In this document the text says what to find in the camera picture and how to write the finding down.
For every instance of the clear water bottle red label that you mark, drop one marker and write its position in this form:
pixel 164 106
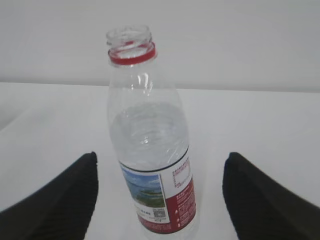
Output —
pixel 149 132

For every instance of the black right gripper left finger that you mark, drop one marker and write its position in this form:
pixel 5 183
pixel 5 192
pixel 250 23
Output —
pixel 60 210

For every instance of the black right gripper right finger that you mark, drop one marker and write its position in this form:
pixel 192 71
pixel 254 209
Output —
pixel 262 209

